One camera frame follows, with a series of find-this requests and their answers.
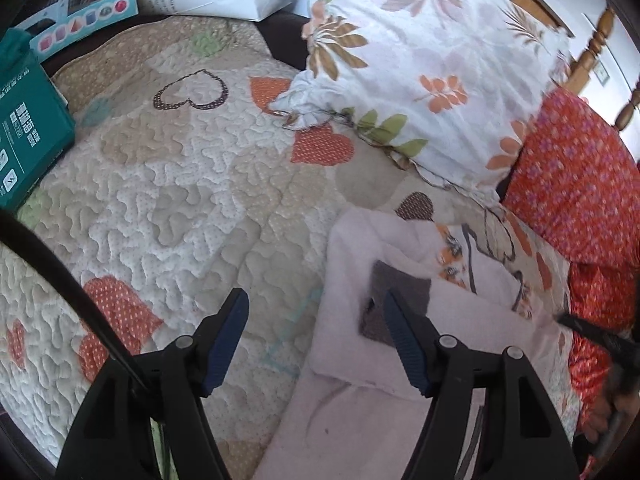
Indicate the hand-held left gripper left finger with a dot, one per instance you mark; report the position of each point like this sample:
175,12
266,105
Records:
230,340

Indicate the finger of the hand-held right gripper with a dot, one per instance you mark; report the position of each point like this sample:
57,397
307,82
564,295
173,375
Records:
600,334

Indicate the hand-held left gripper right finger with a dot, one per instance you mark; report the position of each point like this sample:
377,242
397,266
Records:
405,345

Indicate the pale pink small garment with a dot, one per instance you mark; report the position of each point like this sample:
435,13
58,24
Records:
345,260

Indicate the person's right hand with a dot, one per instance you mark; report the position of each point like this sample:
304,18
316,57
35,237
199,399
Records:
622,402

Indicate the heart patterned quilt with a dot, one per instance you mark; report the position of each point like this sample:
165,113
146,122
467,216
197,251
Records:
190,210

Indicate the orange floral cloth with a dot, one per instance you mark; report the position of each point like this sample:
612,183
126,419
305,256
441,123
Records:
575,170

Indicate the teal cardboard box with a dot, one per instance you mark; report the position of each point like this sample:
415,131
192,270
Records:
30,125

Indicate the white floral pillow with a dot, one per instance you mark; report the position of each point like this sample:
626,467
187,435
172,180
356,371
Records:
425,50

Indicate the light blue printed box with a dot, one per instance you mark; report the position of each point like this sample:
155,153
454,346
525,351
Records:
85,17

